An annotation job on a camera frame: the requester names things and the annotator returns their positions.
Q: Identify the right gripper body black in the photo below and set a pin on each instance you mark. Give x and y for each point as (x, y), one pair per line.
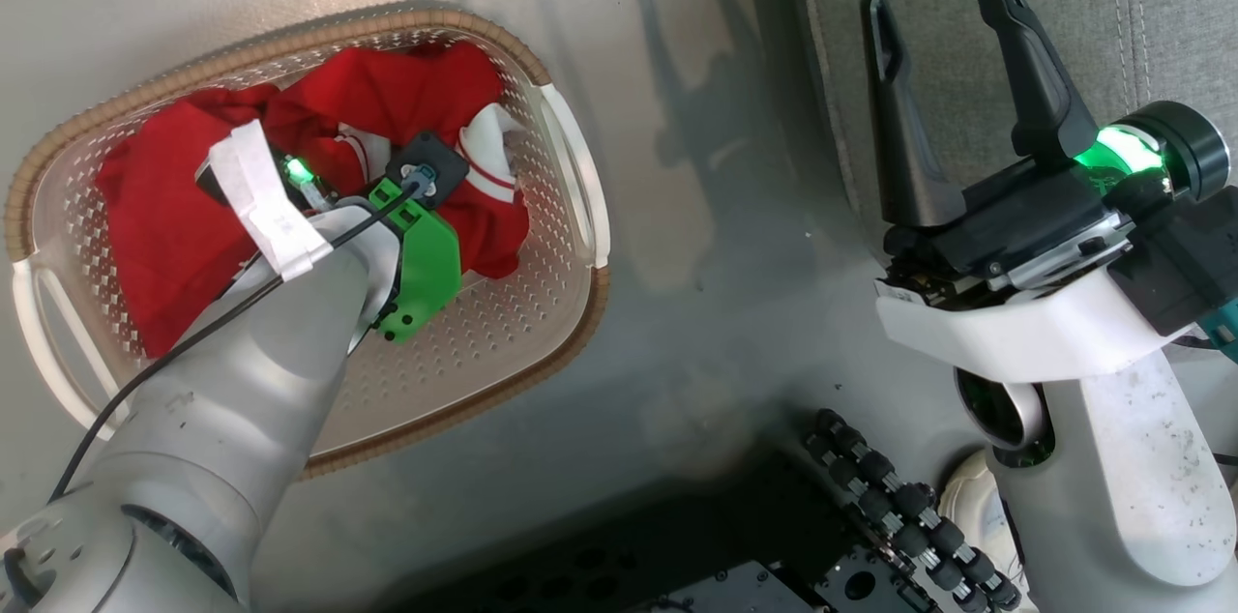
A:
(1025, 226)

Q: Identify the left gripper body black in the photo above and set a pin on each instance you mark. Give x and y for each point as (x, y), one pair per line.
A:
(298, 173)

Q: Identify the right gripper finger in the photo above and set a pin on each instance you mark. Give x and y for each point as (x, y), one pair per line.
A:
(895, 159)
(1045, 110)

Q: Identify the red clothing with white trim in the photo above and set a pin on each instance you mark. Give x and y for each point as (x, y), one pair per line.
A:
(164, 236)

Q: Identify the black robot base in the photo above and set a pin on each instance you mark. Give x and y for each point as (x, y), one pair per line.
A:
(754, 536)

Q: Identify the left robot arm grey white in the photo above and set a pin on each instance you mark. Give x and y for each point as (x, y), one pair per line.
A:
(242, 420)

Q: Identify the white perforated basket woven rim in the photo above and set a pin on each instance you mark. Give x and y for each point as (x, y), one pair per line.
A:
(484, 342)

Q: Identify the grey fabric sofa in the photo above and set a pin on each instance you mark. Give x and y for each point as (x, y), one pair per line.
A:
(1161, 14)

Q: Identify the white round robot part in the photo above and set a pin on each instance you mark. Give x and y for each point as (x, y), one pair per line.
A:
(967, 497)

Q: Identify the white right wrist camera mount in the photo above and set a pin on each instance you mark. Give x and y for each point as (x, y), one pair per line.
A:
(1025, 337)

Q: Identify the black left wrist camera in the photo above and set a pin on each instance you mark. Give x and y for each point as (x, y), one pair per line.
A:
(430, 159)

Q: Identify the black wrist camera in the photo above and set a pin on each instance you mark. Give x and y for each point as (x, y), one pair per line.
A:
(1175, 265)
(430, 159)

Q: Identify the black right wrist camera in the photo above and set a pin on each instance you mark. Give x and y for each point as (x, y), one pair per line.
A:
(1175, 265)

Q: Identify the green left wrist camera mount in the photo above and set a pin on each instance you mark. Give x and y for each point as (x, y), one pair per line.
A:
(426, 270)

